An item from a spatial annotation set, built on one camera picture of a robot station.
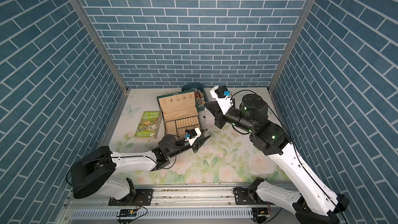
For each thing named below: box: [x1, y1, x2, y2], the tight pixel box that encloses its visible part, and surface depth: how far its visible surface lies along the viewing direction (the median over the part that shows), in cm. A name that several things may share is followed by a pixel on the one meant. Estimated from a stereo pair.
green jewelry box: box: [156, 90, 207, 139], surface depth 96 cm
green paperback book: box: [134, 110, 162, 140], surface depth 98 cm
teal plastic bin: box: [181, 82, 209, 107], surface depth 120 cm
